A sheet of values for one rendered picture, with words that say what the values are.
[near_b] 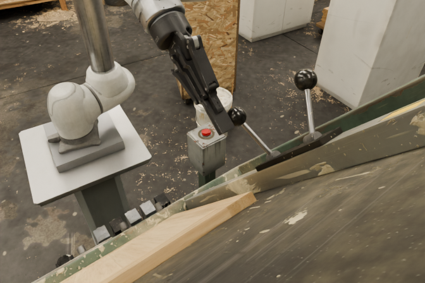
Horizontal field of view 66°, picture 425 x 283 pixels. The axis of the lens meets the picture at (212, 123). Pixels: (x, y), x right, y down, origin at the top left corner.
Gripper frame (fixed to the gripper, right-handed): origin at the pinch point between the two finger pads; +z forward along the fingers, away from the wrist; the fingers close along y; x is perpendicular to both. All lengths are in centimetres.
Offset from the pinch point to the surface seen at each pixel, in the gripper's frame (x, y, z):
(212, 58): 115, -171, -73
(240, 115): 3.0, 1.7, 2.0
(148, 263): -22.2, -0.5, 15.9
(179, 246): -17.0, -0.5, 16.1
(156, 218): -7, -57, 13
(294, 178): 3.6, 5.9, 16.1
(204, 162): 22, -70, 4
